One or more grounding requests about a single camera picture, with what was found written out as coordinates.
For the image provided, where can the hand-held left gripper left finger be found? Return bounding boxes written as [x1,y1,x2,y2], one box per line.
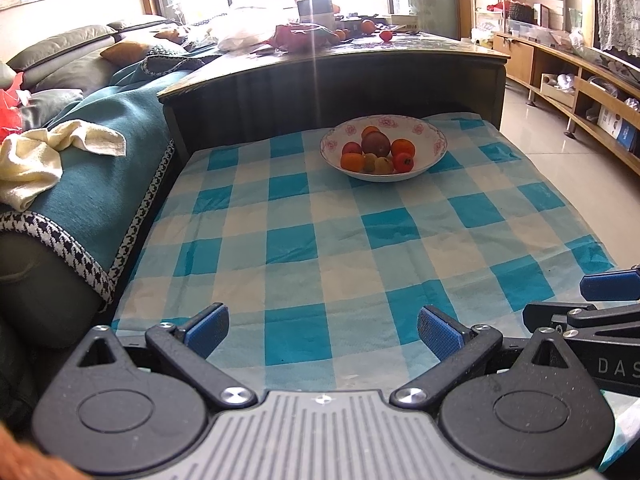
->
[62,302,259,409]

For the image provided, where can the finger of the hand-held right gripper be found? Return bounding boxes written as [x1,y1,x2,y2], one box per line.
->
[522,301,640,336]
[580,269,640,301]

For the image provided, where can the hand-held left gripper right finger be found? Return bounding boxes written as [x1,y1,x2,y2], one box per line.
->
[391,304,584,409]

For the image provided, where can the white floral ceramic bowl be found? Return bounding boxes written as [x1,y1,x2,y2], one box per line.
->
[320,115,447,183]

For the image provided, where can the blue white checkered cloth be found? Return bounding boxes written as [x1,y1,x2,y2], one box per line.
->
[112,114,640,468]

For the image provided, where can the blue and white box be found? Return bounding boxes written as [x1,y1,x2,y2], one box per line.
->
[597,107,640,153]

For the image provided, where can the teal houndstooth-trimmed blanket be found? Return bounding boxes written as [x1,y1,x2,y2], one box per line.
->
[0,42,206,306]

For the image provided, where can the large dark red fruit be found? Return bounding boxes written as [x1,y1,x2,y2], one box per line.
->
[361,131,392,158]

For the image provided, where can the long wooden cabinet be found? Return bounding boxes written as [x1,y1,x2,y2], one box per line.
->
[492,30,640,173]

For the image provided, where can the orange fuzzy cloth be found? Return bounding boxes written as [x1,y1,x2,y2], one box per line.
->
[0,425,81,480]

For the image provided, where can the cream white towel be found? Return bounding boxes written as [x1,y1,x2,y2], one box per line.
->
[0,120,127,212]

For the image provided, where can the dark wooden coffee table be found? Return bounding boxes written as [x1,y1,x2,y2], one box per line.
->
[157,30,511,153]

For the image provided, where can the white lace cloth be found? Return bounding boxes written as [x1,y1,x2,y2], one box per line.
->
[592,0,640,58]

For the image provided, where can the brown cushion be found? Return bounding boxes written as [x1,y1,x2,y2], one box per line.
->
[100,40,153,65]

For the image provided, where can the red cloth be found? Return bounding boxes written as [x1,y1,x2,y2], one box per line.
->
[0,72,28,143]

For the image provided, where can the white plastic bag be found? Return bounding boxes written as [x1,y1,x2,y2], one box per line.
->
[212,7,281,52]

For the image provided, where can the red plastic bag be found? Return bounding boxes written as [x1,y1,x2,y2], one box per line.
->
[265,22,346,53]

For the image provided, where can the grey sofa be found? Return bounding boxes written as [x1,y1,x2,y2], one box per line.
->
[0,15,171,351]

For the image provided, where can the dark grey box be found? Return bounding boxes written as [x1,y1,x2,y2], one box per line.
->
[296,0,335,28]

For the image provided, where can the white wire rack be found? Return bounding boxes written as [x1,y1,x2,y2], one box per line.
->
[470,0,523,41]

